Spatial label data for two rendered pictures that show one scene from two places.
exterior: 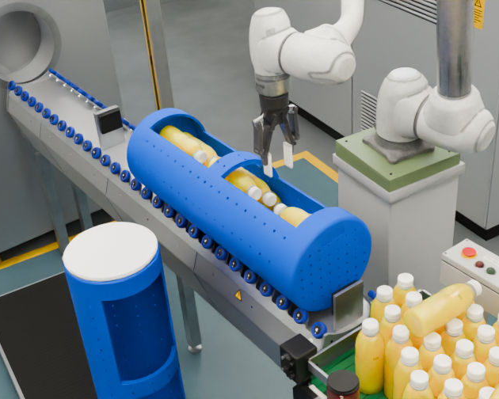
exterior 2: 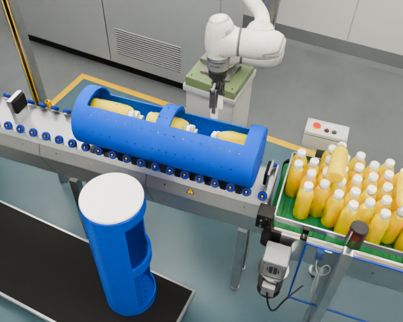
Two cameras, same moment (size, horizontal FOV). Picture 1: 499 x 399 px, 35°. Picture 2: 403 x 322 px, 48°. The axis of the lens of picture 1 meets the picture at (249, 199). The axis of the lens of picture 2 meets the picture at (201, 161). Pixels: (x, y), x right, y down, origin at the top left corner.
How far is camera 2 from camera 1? 1.11 m
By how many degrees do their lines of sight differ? 32
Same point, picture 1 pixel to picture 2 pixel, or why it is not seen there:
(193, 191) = (150, 140)
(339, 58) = (283, 41)
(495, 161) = not seen: hidden behind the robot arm
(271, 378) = (157, 220)
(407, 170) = (238, 84)
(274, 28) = (229, 29)
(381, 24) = not seen: outside the picture
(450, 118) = not seen: hidden behind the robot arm
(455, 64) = (272, 18)
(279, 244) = (237, 158)
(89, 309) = (114, 240)
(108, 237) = (102, 188)
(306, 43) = (258, 36)
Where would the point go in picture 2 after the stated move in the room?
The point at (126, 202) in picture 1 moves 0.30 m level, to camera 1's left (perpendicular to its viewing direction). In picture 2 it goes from (64, 156) to (6, 183)
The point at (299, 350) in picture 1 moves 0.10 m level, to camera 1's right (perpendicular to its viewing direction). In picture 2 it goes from (269, 212) to (286, 201)
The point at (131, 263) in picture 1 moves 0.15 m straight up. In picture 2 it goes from (135, 200) to (131, 177)
